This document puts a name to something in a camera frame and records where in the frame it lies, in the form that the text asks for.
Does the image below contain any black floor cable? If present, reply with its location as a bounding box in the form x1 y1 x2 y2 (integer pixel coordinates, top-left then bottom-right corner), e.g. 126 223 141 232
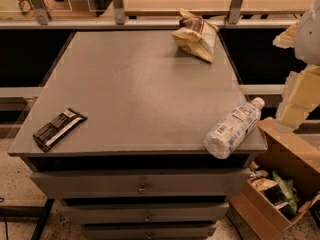
0 197 9 240

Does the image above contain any top drawer metal knob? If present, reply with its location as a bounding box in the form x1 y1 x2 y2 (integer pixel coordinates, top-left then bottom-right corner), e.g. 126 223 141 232
137 183 148 194

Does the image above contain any grey drawer cabinet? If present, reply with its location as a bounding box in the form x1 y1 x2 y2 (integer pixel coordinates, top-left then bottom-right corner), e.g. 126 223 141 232
9 31 266 240

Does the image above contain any brown snack bag in box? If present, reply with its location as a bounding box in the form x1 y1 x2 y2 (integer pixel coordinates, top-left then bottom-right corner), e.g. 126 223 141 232
249 177 277 192

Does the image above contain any metal shelf rail frame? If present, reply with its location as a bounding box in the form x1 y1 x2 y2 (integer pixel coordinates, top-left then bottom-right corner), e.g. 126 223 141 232
0 0 320 31

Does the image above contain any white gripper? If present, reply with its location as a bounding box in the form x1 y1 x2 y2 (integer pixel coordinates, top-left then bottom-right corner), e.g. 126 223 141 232
273 0 320 133

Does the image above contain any middle drawer metal knob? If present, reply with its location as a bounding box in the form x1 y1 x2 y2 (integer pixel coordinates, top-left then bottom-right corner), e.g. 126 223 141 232
143 214 152 222

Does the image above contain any open cardboard box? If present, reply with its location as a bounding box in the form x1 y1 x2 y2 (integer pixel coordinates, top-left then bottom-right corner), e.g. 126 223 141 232
230 117 320 240

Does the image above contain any green snack bag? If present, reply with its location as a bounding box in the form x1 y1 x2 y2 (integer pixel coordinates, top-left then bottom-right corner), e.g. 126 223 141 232
272 171 298 219

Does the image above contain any brown and yellow chip bag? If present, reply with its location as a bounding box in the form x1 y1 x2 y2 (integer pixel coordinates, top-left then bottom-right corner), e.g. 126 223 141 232
172 9 219 63

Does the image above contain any black snack bar wrapper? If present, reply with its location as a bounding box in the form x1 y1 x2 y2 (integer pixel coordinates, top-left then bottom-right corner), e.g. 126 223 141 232
33 108 87 152

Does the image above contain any clear plastic water bottle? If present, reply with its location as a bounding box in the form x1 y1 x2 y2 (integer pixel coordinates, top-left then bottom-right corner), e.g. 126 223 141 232
204 97 265 159

